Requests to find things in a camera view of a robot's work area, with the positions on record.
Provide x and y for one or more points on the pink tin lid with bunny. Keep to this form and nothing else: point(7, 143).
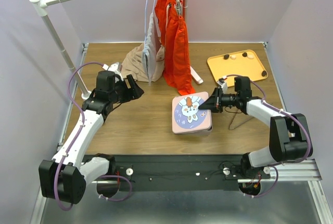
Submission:
point(186, 108)

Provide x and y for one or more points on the metal tongs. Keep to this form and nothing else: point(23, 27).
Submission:
point(238, 119)

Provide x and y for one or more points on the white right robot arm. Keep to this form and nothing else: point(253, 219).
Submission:
point(289, 137)

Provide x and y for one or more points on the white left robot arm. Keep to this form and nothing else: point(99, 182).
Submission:
point(65, 177)

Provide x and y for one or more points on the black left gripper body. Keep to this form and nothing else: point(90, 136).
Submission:
point(119, 94)

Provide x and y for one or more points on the orange tray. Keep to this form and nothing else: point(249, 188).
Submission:
point(243, 66)

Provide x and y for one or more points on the grey hanging towel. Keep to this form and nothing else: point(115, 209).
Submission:
point(149, 57)

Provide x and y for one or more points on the orange hanging garment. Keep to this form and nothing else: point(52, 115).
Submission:
point(174, 38)

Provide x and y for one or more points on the pink chocolate tin box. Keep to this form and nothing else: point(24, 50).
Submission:
point(183, 127)

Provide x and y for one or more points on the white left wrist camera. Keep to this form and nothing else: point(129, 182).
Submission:
point(116, 68)

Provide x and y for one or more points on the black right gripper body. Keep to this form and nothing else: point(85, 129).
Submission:
point(227, 100)

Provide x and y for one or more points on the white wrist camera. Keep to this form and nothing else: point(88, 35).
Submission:
point(222, 85)
point(116, 68)

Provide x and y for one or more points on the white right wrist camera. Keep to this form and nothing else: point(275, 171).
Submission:
point(222, 85)

